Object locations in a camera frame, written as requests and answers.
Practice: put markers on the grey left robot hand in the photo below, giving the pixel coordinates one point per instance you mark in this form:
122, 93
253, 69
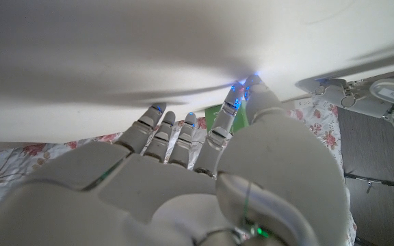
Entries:
354, 94

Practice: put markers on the cream foam board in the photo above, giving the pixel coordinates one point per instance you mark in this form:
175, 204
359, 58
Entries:
115, 51

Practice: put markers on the floral backdrop cloth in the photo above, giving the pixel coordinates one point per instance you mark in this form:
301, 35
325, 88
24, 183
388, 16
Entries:
12, 160

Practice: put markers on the green straws box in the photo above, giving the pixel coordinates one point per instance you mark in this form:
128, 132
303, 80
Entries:
212, 118

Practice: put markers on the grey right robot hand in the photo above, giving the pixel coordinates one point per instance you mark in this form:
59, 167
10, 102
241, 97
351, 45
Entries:
183, 191

